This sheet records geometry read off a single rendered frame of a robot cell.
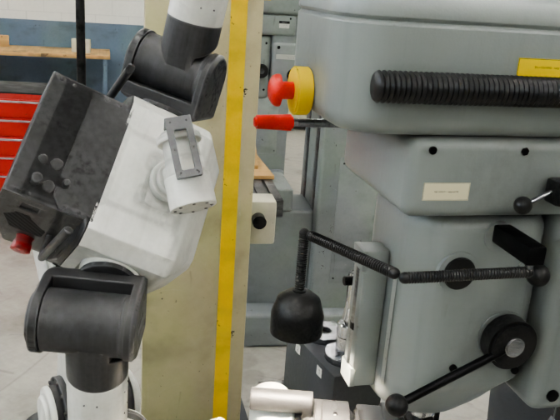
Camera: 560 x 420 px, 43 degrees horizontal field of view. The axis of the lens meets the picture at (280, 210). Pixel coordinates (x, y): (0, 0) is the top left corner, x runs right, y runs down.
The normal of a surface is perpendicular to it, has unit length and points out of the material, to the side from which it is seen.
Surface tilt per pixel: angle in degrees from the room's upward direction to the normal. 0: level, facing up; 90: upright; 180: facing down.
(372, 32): 90
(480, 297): 90
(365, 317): 90
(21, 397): 0
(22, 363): 0
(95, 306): 33
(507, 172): 90
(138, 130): 57
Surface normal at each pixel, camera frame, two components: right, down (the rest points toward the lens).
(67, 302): 0.11, -0.62
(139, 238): 0.48, -0.26
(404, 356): -0.60, 0.21
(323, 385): -0.91, 0.07
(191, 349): 0.23, 0.32
